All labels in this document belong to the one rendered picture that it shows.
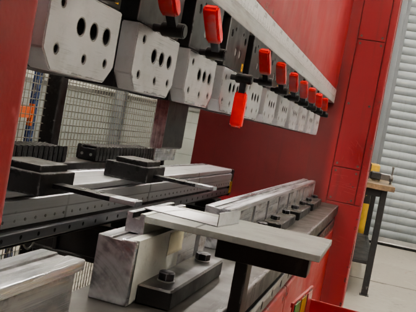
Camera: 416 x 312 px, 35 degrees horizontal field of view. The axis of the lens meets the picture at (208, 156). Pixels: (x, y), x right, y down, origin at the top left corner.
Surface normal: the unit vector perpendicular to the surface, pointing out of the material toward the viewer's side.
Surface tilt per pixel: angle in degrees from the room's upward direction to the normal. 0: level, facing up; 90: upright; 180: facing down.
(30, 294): 90
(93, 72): 90
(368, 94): 90
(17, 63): 90
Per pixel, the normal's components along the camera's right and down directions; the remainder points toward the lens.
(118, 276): -0.27, 0.00
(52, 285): 0.95, 0.18
